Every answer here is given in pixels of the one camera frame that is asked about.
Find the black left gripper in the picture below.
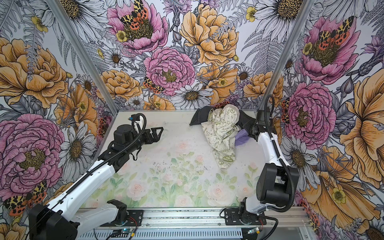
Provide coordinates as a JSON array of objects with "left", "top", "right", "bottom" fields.
[{"left": 126, "top": 127, "right": 164, "bottom": 153}]

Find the purple cloth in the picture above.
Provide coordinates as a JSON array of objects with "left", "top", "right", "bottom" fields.
[{"left": 235, "top": 129, "right": 250, "bottom": 146}]

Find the cream patterned cloth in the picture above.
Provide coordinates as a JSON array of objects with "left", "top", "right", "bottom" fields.
[{"left": 202, "top": 104, "right": 241, "bottom": 169}]

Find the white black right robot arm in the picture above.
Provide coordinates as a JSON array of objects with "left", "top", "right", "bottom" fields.
[{"left": 153, "top": 105, "right": 299, "bottom": 215}]

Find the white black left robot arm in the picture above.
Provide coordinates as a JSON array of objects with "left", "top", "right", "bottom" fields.
[{"left": 28, "top": 124, "right": 164, "bottom": 240}]

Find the dark grey cloth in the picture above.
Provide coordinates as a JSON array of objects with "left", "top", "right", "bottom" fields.
[{"left": 190, "top": 106, "right": 256, "bottom": 129}]

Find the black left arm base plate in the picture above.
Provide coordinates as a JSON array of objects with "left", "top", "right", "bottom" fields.
[{"left": 101, "top": 210, "right": 144, "bottom": 227}]

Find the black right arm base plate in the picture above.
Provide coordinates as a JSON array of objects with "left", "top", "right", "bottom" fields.
[{"left": 220, "top": 208, "right": 267, "bottom": 226}]

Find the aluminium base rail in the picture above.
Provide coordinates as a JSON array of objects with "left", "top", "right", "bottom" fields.
[{"left": 71, "top": 205, "right": 310, "bottom": 233}]

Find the aluminium corner post right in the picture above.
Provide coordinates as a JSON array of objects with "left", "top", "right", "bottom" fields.
[{"left": 257, "top": 0, "right": 315, "bottom": 112}]

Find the aluminium corner post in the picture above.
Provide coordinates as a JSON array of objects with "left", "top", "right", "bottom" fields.
[
  {"left": 257, "top": 0, "right": 315, "bottom": 112},
  {"left": 47, "top": 1, "right": 119, "bottom": 116}
]

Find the white perforated cable duct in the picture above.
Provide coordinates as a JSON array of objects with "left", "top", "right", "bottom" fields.
[{"left": 78, "top": 228, "right": 243, "bottom": 240}]

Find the aluminium corner post left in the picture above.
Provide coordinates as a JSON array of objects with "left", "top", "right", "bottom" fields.
[{"left": 47, "top": 1, "right": 119, "bottom": 116}]

